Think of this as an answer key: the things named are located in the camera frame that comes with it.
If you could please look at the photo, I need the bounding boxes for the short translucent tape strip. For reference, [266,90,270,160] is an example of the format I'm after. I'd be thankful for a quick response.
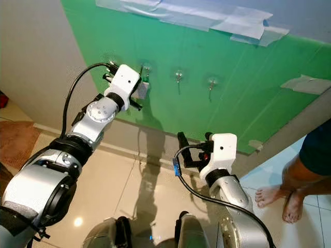
[230,25,290,47]

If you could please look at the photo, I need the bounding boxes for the long translucent tape strip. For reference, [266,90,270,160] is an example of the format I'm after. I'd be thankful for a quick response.
[96,0,274,40]

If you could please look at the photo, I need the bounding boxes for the white key tag yellow logo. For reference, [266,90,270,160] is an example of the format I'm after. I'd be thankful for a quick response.
[132,80,149,100]

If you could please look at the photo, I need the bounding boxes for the grey robot left leg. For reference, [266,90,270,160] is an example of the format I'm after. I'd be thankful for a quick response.
[82,215,132,248]

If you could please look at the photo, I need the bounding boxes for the green wall sheet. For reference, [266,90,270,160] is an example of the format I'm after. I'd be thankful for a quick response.
[61,0,331,154]

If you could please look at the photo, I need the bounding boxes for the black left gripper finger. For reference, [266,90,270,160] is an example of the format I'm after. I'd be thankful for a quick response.
[102,61,118,83]

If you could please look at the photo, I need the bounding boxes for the clear suction wall hook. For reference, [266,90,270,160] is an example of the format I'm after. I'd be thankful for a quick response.
[140,62,153,82]
[206,76,219,102]
[174,69,185,95]

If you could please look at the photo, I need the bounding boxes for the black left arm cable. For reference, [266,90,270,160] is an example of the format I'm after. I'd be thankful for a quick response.
[61,62,115,139]

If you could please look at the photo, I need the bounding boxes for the grey robot leg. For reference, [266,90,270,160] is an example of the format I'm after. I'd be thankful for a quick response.
[82,215,132,248]
[175,210,214,248]

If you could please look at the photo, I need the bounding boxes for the white tape patch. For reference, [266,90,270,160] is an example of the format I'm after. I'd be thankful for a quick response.
[281,75,331,96]

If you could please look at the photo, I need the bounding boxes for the dark blue shorts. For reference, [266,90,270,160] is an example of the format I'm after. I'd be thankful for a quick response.
[299,118,331,176]

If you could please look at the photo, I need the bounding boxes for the grey robot right leg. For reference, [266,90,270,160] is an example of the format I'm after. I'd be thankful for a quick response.
[175,210,214,248]

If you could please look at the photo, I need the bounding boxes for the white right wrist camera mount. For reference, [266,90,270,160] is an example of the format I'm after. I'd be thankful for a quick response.
[200,133,238,181]

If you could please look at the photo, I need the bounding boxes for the small crumpled tape piece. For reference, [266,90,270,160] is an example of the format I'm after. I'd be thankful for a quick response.
[247,138,264,152]

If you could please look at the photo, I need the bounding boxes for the brown floor mat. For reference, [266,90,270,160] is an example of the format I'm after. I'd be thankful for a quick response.
[0,120,35,171]

